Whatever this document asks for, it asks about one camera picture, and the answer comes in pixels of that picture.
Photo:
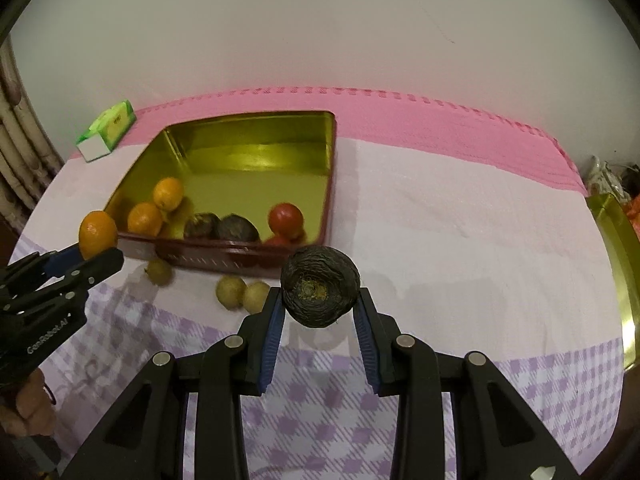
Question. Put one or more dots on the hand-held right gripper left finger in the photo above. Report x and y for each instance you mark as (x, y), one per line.
(272, 340)

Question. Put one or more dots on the crumpled plastic bags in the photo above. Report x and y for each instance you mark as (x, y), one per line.
(607, 175)

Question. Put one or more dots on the red tomato with stem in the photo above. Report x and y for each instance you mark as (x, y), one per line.
(285, 218)

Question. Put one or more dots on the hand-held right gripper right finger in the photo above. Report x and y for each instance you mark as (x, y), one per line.
(365, 340)

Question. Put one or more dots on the gold metal tin lid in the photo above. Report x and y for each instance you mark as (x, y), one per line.
(617, 280)

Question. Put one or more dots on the small oval orange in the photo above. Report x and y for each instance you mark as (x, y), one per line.
(97, 235)

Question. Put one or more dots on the purple checked bedsheet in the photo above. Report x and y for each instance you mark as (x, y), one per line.
(475, 270)

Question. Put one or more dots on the large round orange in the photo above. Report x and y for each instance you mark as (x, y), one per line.
(168, 193)

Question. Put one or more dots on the green and white carton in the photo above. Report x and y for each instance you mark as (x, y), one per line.
(107, 130)

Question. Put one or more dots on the pink textured mat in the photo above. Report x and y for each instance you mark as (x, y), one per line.
(450, 125)

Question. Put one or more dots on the red metal tin box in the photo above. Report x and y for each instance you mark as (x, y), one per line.
(240, 170)

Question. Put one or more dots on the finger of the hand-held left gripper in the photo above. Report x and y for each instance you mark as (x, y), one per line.
(62, 259)
(100, 264)

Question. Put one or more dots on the yellow-brown longan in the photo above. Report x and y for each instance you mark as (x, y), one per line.
(256, 298)
(230, 292)
(159, 271)

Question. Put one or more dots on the bamboo furniture frame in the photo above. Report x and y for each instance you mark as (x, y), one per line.
(20, 150)

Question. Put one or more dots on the small dark water chestnut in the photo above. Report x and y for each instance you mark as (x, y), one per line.
(201, 226)

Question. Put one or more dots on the person's left hand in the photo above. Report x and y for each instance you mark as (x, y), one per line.
(30, 405)

